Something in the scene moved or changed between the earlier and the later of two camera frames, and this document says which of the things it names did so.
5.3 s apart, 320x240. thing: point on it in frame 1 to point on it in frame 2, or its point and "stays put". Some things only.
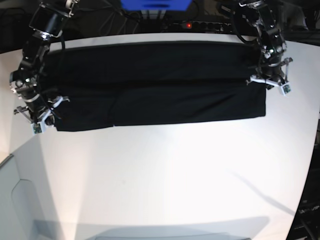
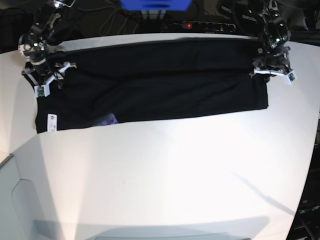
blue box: [156, 5] stays put
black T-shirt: [100, 84] stays put
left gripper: [39, 114] to [38, 74]
